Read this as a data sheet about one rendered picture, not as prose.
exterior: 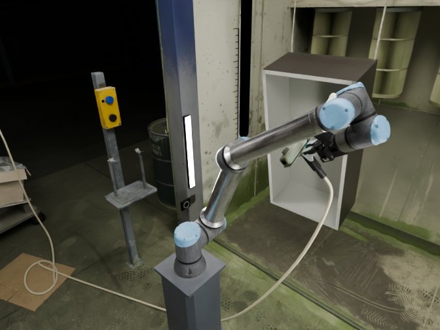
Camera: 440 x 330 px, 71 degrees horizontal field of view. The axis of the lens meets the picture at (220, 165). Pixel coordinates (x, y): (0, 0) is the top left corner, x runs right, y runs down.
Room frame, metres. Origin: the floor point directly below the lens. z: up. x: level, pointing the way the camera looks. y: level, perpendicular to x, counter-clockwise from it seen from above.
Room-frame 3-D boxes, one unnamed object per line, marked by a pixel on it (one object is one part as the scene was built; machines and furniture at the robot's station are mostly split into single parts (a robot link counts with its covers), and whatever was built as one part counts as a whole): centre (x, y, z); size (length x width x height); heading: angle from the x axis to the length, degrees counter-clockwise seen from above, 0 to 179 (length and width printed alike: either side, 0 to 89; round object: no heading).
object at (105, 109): (1.97, 0.73, 1.42); 0.12 x 0.06 x 0.26; 137
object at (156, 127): (3.09, 0.47, 0.86); 0.54 x 0.54 x 0.01
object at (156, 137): (3.09, 0.47, 0.44); 0.59 x 0.58 x 0.89; 28
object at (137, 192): (1.90, 0.65, 0.95); 0.26 x 0.15 x 0.32; 137
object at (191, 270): (1.34, 0.19, 0.69); 0.19 x 0.19 x 0.10
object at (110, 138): (2.01, 0.77, 0.82); 0.06 x 0.06 x 1.64; 47
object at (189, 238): (1.34, 0.18, 0.83); 0.17 x 0.15 x 0.18; 141
